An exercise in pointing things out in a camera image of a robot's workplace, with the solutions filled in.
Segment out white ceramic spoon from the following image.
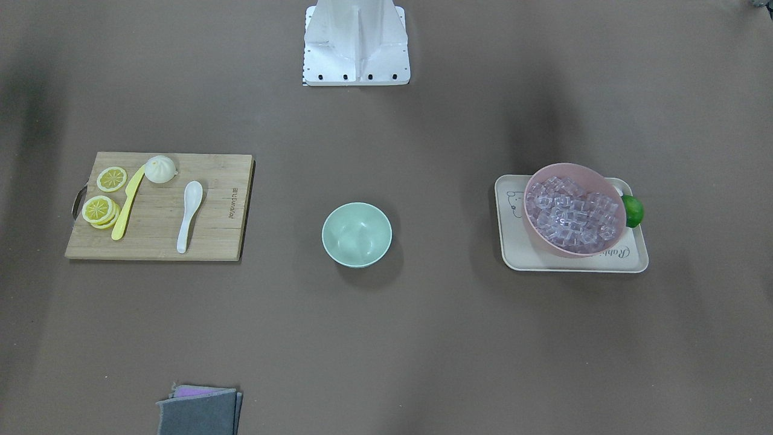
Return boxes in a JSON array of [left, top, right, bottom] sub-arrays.
[[176, 181, 204, 254]]

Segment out mint green bowl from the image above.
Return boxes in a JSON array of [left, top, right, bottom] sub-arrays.
[[321, 202, 394, 269]]

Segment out pile of ice cubes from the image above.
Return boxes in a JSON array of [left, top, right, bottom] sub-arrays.
[[524, 176, 622, 254]]

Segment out pink bowl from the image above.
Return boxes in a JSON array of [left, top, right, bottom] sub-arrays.
[[522, 163, 626, 259]]

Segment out cream rabbit tray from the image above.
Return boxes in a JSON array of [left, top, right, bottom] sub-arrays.
[[494, 175, 649, 274]]

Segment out white steamed bun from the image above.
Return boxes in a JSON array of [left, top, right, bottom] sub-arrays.
[[144, 155, 178, 184]]

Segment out green lime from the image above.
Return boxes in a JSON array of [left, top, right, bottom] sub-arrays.
[[621, 195, 645, 228]]

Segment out purple cloth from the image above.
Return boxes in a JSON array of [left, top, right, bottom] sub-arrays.
[[169, 384, 237, 399]]

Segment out yellow plastic knife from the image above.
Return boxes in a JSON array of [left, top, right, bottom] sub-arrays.
[[111, 164, 146, 240]]

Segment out grey folded cloth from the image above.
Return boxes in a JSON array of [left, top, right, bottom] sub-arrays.
[[156, 391, 243, 434]]

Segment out single lemon slice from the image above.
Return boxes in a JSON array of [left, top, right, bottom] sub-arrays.
[[97, 166, 128, 193]]

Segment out stacked lemon slices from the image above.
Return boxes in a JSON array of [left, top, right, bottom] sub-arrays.
[[81, 195, 121, 230]]

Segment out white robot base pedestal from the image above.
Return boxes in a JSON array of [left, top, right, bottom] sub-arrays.
[[302, 1, 411, 86]]

